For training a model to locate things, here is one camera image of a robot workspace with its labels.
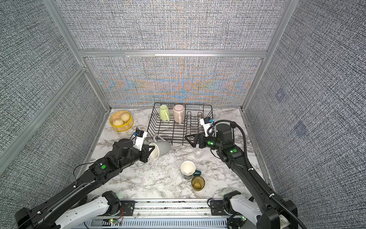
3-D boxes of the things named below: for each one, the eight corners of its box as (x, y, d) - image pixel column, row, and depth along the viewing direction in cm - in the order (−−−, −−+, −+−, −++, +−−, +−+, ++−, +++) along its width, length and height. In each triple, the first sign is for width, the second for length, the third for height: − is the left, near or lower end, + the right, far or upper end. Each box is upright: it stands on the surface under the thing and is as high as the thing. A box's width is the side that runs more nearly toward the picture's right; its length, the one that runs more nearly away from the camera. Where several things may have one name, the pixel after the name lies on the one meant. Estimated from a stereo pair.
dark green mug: (189, 186, 83) (190, 180, 74) (178, 173, 87) (178, 165, 79) (199, 177, 86) (201, 171, 77) (188, 165, 90) (189, 157, 82)
